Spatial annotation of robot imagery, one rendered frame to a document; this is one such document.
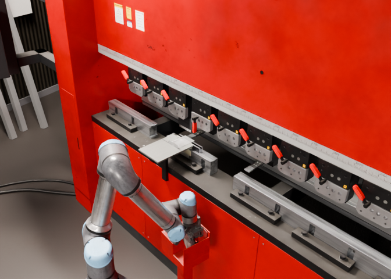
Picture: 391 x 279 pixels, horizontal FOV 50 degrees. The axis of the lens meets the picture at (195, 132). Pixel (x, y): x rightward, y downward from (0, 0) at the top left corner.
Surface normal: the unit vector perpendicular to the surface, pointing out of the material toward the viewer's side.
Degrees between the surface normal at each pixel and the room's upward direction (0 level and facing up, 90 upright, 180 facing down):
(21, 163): 0
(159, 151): 0
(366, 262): 90
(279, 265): 90
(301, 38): 90
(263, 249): 90
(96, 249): 7
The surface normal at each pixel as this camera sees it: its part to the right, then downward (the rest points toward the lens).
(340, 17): -0.73, 0.32
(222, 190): 0.02, -0.87
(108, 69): 0.68, 0.37
